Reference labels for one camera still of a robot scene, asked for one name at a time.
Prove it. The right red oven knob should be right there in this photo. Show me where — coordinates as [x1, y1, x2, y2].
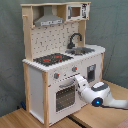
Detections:
[71, 66, 78, 73]

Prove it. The toy microwave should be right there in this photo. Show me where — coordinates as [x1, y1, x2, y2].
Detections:
[66, 3, 89, 21]

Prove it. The red oven knob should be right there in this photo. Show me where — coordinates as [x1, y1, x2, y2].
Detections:
[71, 66, 78, 73]
[54, 73, 60, 79]

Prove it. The wooden toy kitchen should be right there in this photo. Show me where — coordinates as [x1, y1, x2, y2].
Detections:
[22, 2, 105, 128]

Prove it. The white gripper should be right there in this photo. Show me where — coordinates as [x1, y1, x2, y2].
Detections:
[75, 75, 89, 92]

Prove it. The grey range hood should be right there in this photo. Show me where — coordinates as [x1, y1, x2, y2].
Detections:
[34, 6, 64, 27]

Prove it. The left red oven knob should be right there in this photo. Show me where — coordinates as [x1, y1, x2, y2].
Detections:
[54, 73, 60, 79]

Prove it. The white toy oven door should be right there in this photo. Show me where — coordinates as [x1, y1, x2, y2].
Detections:
[49, 78, 81, 124]

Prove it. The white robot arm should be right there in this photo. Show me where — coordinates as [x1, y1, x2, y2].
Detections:
[75, 75, 128, 110]

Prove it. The grey ice dispenser panel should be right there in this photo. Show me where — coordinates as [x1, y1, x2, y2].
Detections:
[87, 65, 96, 82]

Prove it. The black toy stovetop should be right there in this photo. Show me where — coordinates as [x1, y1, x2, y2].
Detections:
[34, 53, 70, 66]

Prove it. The black toy faucet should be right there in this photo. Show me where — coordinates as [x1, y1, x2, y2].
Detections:
[67, 33, 82, 49]

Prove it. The grey toy sink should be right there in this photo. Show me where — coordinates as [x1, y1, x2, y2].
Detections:
[65, 47, 95, 55]

